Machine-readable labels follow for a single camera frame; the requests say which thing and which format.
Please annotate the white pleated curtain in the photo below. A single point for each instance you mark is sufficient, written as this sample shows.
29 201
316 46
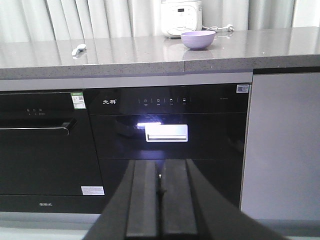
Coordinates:
49 20

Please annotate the black built-in disinfection cabinet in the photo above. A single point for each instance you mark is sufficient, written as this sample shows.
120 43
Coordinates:
205 123

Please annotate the purple plastic bowl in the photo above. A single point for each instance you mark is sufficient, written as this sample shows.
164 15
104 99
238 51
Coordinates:
197 40

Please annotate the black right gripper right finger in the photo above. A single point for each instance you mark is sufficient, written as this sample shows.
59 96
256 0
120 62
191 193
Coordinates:
192 209

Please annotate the grey cabinet door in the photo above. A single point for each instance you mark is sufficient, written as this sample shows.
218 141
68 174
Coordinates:
282 156

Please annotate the white rice cooker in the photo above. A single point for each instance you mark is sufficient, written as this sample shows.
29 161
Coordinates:
180 16

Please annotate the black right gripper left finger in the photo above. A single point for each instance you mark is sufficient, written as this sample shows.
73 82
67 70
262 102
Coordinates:
133 211

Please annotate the light blue plastic spoon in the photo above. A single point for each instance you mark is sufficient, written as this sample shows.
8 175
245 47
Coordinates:
79 48

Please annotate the black built-in dishwasher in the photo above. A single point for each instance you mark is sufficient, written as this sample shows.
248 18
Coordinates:
48 161

